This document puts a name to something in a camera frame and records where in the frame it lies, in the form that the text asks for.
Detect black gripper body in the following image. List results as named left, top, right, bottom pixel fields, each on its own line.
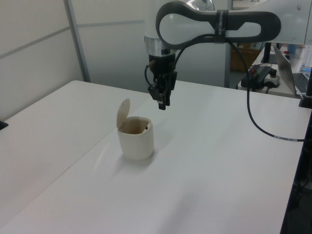
left=148, top=52, right=176, bottom=76

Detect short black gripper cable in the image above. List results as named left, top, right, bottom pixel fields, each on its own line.
left=144, top=63, right=156, bottom=90

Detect small white trash can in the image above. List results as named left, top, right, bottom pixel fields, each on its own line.
left=117, top=116, right=156, bottom=161

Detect black control box red buttons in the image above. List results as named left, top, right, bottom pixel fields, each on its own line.
left=247, top=65, right=272, bottom=85

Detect black monitor stand pole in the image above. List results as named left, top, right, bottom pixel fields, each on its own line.
left=261, top=42, right=273, bottom=64

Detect silver laptop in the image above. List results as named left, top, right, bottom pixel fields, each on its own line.
left=272, top=44, right=312, bottom=96

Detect white emergency stop button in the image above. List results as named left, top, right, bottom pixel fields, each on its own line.
left=265, top=69, right=281, bottom=89

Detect black frame post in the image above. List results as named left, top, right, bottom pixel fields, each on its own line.
left=279, top=107, right=312, bottom=234

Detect black strap on arm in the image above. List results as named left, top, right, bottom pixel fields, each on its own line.
left=215, top=9, right=229, bottom=44

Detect brown cardboard box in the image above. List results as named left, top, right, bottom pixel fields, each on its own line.
left=230, top=43, right=261, bottom=73

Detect long black arm cable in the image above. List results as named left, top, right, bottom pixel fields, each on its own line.
left=174, top=34, right=306, bottom=142

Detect beige trash can lid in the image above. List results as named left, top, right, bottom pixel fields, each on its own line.
left=117, top=97, right=131, bottom=129

